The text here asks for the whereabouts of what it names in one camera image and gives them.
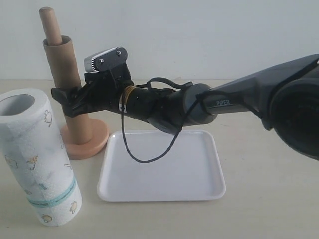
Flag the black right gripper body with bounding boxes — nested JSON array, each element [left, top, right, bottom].
[[80, 64, 134, 112]]

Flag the brown cardboard tube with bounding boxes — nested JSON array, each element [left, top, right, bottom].
[[43, 35, 93, 145]]

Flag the printed paper towel roll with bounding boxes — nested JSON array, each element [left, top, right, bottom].
[[0, 88, 82, 227]]

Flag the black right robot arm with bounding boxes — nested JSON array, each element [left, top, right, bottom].
[[51, 54, 319, 160]]

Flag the wooden paper towel holder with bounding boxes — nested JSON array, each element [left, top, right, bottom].
[[39, 6, 109, 160]]

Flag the white plastic tray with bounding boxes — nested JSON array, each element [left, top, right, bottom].
[[97, 130, 226, 202]]

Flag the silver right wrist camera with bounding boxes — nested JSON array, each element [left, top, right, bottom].
[[84, 47, 128, 73]]

